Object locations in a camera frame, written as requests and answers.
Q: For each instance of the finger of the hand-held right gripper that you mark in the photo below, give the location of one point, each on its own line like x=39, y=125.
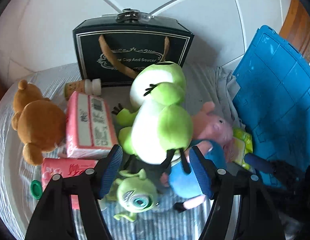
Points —
x=257, y=163

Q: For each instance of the green and white frog plush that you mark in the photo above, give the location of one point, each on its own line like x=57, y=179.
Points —
x=157, y=120

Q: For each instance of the blue plastic crate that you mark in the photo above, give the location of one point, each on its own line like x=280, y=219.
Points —
x=277, y=100

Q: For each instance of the black gift bag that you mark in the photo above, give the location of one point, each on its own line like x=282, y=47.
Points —
x=135, y=45

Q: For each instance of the pink pig plush blue body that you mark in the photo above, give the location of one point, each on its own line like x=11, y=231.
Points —
x=214, y=130

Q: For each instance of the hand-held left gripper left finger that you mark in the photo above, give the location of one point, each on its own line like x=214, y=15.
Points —
x=111, y=170

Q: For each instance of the pink tissue pack white label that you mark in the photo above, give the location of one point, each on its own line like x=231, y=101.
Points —
x=90, y=127

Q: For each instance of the brown bear plush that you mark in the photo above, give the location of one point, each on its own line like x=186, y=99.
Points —
x=37, y=120

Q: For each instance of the green and pink wipes pack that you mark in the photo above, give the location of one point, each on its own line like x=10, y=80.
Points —
x=243, y=145

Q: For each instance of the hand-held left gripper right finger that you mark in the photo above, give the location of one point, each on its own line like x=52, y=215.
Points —
x=199, y=170

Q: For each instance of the small green one-eyed monster plush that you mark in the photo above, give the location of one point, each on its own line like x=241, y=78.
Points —
x=137, y=195

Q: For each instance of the cork-coloured bottle white cap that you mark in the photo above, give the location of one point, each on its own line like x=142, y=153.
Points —
x=80, y=87

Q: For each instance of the green bottle cap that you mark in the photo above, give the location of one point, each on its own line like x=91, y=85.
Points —
x=36, y=189

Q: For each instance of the wooden frame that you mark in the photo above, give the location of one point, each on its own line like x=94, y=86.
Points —
x=297, y=25

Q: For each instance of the pink floral tissue pack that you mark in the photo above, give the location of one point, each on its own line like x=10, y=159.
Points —
x=60, y=175

